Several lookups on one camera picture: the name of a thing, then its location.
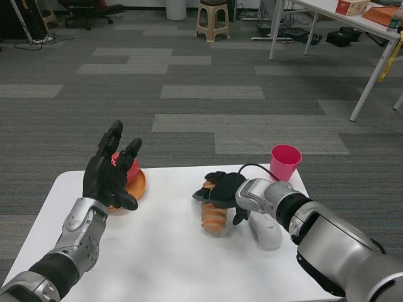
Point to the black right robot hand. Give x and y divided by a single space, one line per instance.
225 192

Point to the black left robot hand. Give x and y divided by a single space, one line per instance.
100 179

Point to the long ridged bread loaf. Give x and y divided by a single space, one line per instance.
214 220

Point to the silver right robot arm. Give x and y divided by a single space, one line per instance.
330 239

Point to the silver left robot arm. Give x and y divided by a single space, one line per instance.
75 232

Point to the red apple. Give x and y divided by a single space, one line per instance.
134 170

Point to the orange plate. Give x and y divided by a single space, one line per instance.
138 185

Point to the white computer mouse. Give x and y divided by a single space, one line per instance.
267 232

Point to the pink plastic cup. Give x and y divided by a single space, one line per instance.
283 166

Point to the white power strip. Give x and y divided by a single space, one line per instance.
42 39

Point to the black office chair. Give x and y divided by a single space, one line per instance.
85 7

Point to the beige plastic stool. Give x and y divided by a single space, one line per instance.
212 19

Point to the small beige stool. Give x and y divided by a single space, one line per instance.
47 14

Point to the black cabinet under desk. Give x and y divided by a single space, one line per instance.
9 19

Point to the white plant pot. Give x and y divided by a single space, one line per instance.
178 9

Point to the black carrying case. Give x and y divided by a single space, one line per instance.
343 37

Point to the long white table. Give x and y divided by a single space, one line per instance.
346 20

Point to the red tissue box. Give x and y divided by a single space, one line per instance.
351 7

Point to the orange tray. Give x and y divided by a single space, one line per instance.
379 15

